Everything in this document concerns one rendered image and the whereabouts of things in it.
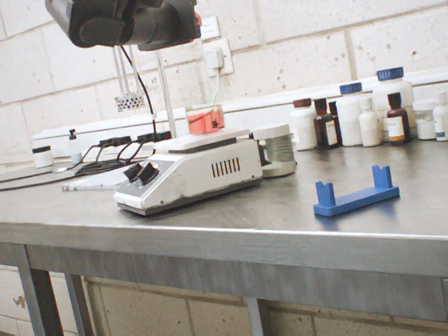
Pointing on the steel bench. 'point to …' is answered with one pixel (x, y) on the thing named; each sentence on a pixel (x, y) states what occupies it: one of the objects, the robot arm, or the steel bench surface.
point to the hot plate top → (184, 143)
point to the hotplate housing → (198, 175)
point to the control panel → (135, 189)
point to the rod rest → (325, 205)
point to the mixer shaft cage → (134, 100)
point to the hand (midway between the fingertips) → (196, 21)
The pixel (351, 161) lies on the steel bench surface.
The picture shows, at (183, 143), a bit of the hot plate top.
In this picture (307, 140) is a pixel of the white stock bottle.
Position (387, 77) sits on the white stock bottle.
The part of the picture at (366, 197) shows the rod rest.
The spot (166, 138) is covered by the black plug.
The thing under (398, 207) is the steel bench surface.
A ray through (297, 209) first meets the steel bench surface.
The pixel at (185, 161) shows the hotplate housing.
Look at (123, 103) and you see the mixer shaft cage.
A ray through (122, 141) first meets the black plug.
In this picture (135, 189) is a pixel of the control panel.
